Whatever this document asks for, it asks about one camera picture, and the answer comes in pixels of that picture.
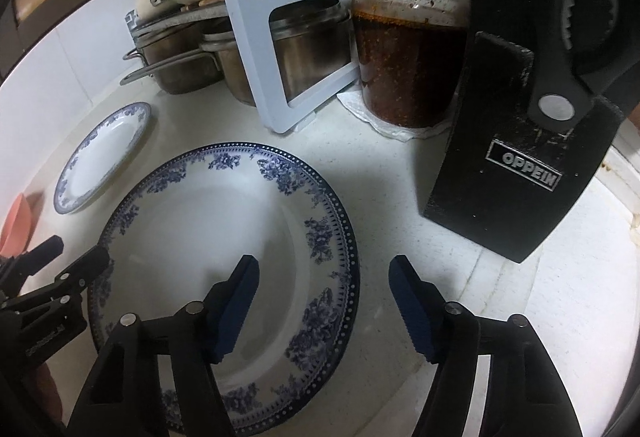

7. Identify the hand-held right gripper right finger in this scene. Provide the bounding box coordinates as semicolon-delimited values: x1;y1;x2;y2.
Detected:
389;254;583;437

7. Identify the glass jar of chili sauce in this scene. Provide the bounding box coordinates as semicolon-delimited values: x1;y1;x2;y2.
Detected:
350;0;471;128

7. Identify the large blue floral plate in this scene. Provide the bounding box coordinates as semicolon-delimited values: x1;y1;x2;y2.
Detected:
87;143;361;437

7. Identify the small blue floral plate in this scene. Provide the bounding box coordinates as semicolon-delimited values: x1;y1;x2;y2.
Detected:
53;102;152;215

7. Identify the black knife block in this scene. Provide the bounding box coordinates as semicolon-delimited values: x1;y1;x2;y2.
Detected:
419;31;626;264

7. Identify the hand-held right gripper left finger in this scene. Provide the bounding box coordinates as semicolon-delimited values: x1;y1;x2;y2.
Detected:
65;254;261;437

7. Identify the steel canister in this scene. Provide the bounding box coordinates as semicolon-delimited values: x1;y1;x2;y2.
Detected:
269;0;353;100

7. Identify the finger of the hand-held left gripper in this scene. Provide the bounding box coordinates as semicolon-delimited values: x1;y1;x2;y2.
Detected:
50;244;112;303
5;236;65;276

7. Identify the white cutting board rack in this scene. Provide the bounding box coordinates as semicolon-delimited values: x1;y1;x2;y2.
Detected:
215;0;362;134

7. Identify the pink bowl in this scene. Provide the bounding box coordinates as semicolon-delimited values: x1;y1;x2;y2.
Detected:
0;194;38;258

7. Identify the steel pot with long handle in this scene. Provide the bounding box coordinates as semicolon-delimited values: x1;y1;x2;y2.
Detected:
120;17;226;95

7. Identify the white paper towel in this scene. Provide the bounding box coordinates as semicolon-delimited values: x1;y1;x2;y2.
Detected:
336;89;453;140

